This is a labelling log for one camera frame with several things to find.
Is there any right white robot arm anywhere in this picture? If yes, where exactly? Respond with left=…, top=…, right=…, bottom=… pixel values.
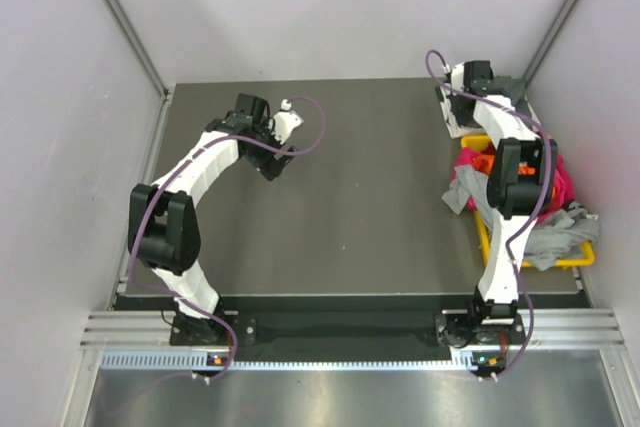
left=445, top=60, right=558, bottom=343

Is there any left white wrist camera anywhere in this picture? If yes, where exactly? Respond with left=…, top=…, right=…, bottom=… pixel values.
left=271, top=99, right=304, bottom=145

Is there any dark grey t shirt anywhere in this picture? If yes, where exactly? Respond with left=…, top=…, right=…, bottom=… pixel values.
left=494, top=76, right=530, bottom=115

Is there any slotted grey cable duct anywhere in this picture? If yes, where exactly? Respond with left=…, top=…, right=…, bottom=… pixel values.
left=100, top=350, right=501, bottom=373

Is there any left aluminium corner post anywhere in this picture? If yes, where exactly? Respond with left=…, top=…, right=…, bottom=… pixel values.
left=102, top=0, right=170, bottom=100

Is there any right aluminium corner post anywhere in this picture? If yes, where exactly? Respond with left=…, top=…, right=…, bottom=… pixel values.
left=523, top=0, right=581, bottom=86

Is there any orange t shirt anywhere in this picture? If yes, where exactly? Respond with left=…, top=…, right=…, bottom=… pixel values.
left=472, top=154, right=536, bottom=176

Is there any yellow plastic basket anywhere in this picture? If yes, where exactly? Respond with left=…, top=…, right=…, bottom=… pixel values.
left=460, top=135, right=595, bottom=268

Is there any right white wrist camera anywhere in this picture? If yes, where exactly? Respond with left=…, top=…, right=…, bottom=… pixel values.
left=443, top=62, right=467, bottom=92

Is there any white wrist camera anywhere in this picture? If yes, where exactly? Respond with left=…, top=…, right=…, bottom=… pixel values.
left=271, top=99, right=304, bottom=145
left=443, top=62, right=467, bottom=92

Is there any folded white t shirt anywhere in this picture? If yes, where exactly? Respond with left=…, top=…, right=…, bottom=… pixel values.
left=437, top=84, right=537, bottom=146

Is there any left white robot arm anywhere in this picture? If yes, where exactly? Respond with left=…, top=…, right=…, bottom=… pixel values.
left=128, top=94, right=303, bottom=345

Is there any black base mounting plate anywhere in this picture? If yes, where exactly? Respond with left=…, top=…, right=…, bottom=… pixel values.
left=169, top=294, right=531, bottom=363

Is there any aluminium corner post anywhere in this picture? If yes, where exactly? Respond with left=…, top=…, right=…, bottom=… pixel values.
left=523, top=0, right=581, bottom=86
left=102, top=0, right=170, bottom=100

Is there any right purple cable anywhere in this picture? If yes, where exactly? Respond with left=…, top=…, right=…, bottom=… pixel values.
left=424, top=49, right=560, bottom=381

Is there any light grey t shirt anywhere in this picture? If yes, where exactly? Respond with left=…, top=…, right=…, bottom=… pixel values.
left=442, top=164, right=599, bottom=271

